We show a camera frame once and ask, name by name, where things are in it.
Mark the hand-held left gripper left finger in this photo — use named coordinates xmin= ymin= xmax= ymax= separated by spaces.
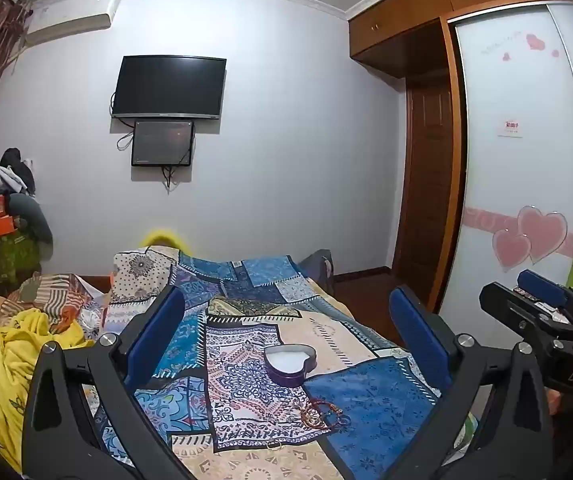
xmin=21 ymin=285 xmax=192 ymax=480

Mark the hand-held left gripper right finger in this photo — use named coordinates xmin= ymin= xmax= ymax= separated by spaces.
xmin=389 ymin=285 xmax=554 ymax=480

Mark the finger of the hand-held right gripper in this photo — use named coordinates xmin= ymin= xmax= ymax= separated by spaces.
xmin=517 ymin=269 xmax=573 ymax=322
xmin=480 ymin=282 xmax=573 ymax=357

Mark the red cord beaded bracelet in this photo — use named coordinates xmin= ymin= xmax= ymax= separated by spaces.
xmin=311 ymin=398 xmax=353 ymax=430

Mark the purple heart-shaped box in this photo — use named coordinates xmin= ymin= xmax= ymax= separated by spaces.
xmin=263 ymin=343 xmax=318 ymax=387

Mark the yellow rounded object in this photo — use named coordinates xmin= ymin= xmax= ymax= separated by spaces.
xmin=139 ymin=230 xmax=192 ymax=254

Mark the blue patchwork blanket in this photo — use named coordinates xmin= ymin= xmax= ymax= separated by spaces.
xmin=101 ymin=245 xmax=442 ymax=480

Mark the striped orange blanket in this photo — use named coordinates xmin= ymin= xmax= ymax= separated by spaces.
xmin=0 ymin=272 xmax=103 ymax=342

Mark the brown wooden door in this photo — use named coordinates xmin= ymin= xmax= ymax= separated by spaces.
xmin=391 ymin=77 xmax=459 ymax=292

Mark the yellow blanket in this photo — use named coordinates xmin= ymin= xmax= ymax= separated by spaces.
xmin=0 ymin=307 xmax=98 ymax=476

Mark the green patterned cloth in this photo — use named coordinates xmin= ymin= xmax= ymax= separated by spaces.
xmin=0 ymin=235 xmax=42 ymax=286

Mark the small black monitor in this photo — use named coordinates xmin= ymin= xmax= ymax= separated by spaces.
xmin=131 ymin=120 xmax=196 ymax=167

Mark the pile of clothes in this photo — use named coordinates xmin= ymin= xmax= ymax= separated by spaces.
xmin=0 ymin=147 xmax=37 ymax=226

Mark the large black television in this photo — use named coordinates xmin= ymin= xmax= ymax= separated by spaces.
xmin=111 ymin=55 xmax=227 ymax=122

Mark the white air conditioner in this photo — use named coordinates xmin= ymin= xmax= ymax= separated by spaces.
xmin=24 ymin=0 xmax=120 ymax=46

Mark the black hanging cable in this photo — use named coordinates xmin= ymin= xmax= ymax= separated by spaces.
xmin=161 ymin=165 xmax=180 ymax=194

